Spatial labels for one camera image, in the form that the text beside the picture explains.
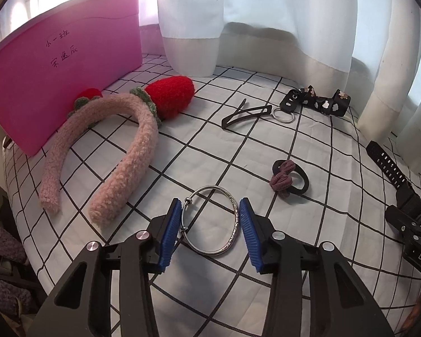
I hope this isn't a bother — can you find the white curtain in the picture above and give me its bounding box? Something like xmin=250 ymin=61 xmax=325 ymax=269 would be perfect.
xmin=140 ymin=0 xmax=421 ymax=179

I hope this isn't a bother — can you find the person's right hand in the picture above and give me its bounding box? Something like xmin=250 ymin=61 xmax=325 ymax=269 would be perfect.
xmin=403 ymin=281 xmax=421 ymax=337

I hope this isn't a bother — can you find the pink plastic bin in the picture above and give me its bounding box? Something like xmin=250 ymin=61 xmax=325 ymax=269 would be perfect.
xmin=0 ymin=0 xmax=146 ymax=157

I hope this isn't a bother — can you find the black wristwatch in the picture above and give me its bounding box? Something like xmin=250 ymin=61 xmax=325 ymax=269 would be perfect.
xmin=366 ymin=140 xmax=421 ymax=215

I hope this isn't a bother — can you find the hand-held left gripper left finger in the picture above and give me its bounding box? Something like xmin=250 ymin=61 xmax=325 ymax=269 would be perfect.
xmin=31 ymin=198 xmax=183 ymax=337

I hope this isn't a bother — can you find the pink fuzzy strawberry headband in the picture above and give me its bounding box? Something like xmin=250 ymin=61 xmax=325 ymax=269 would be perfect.
xmin=39 ymin=76 xmax=195 ymax=228

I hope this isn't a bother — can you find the black-checked white tablecloth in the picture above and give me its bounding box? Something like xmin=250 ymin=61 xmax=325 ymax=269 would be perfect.
xmin=3 ymin=53 xmax=421 ymax=337

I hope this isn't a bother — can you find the black and mauve hair tie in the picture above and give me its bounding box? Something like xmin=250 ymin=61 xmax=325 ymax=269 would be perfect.
xmin=270 ymin=159 xmax=310 ymax=200

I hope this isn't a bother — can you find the black metal hair clip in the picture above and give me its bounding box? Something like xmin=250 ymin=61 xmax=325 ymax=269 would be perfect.
xmin=222 ymin=98 xmax=272 ymax=131

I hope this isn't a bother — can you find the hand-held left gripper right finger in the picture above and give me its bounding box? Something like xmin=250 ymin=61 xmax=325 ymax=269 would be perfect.
xmin=238 ymin=197 xmax=395 ymax=337

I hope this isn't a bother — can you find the silver beaded bangle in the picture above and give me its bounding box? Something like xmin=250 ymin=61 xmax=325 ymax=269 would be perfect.
xmin=177 ymin=185 xmax=240 ymax=256

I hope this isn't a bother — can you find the black strap keychain with ring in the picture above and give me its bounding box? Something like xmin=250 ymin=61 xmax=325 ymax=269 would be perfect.
xmin=273 ymin=85 xmax=351 ymax=124

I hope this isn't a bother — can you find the purple fuzzy cloth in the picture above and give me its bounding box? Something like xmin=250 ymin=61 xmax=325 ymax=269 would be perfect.
xmin=0 ymin=225 xmax=36 ymax=324

